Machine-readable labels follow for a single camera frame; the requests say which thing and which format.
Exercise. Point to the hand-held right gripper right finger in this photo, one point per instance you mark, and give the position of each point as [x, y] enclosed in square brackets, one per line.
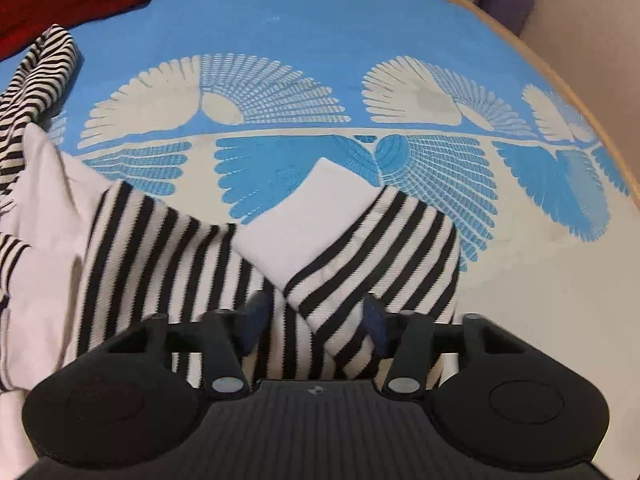
[375, 321]

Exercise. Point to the black white striped shirt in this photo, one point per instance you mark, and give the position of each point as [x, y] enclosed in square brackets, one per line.
[165, 270]

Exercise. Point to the blue feather print bedsheet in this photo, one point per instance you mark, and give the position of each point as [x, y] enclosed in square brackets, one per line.
[325, 35]

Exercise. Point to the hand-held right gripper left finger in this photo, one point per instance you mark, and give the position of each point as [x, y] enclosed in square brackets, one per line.
[256, 321]

